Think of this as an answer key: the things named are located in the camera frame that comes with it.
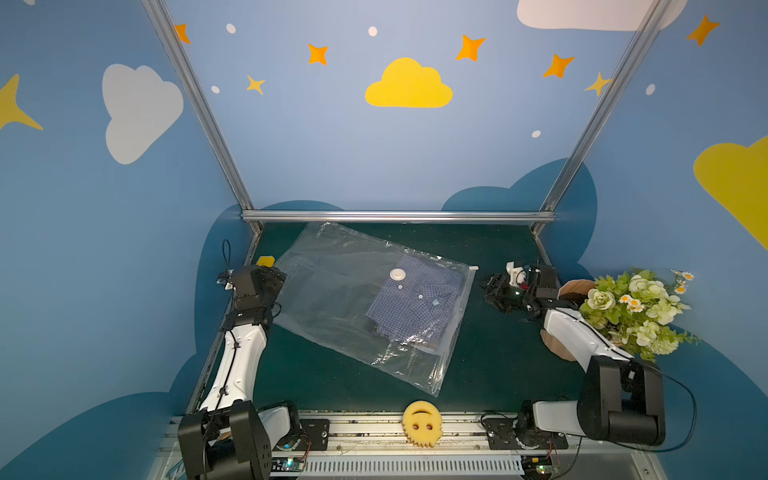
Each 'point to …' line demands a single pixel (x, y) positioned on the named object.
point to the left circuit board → (287, 464)
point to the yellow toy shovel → (266, 260)
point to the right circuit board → (537, 467)
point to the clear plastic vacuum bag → (333, 275)
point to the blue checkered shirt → (417, 300)
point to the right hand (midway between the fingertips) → (483, 284)
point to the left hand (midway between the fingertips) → (280, 273)
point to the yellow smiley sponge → (422, 423)
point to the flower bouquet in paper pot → (636, 308)
